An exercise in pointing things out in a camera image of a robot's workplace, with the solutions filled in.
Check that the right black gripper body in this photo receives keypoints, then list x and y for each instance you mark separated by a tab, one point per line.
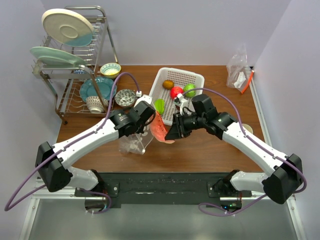
186	123

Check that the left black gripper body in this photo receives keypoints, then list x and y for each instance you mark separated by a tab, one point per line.
140	128

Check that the clear polka dot zip bag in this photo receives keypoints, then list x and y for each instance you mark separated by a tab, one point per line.
135	143

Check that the watermelon slice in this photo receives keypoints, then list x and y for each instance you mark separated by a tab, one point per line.
158	130

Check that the green leafy toy fruit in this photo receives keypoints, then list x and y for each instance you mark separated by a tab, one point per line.
159	105

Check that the red apple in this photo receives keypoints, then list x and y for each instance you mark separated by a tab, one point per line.
175	91

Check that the green custard apple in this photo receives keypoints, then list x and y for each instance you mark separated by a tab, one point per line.
188	90

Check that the white perforated plastic basket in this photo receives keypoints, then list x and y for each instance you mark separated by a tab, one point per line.
180	78

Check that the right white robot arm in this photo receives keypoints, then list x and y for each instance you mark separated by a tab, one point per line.
281	174

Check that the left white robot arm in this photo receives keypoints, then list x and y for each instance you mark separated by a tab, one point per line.
55	163

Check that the clear bag with orange zipper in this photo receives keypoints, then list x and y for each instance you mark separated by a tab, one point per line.
240	74

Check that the grey leaf patterned bowl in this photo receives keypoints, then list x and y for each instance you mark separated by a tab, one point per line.
125	98

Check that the brown orange fruit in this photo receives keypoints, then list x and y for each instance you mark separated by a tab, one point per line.
168	84

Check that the brown patterned small bowl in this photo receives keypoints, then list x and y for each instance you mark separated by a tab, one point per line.
94	104

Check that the teal yellow patterned bowl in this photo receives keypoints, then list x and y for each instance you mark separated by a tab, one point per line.
110	70

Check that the teal scalloped plate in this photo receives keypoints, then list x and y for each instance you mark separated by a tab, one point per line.
104	84

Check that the cream ceramic mug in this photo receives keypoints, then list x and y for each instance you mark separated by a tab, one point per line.
248	128

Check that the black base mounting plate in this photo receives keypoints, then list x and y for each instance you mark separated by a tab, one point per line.
160	188

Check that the blue patterned small dish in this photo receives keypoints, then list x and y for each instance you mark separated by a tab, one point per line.
80	71

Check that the metal dish rack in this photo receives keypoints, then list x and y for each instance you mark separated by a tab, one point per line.
61	80

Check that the mint green plate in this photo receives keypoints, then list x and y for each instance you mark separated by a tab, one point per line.
56	57

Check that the cream and teal large plate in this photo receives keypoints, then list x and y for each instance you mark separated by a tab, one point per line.
68	27

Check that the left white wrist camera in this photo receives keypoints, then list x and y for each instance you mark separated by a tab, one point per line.
142	98

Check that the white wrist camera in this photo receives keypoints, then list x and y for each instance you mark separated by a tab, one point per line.
142	98
183	104

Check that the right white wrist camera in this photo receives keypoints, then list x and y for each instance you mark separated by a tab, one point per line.
183	104

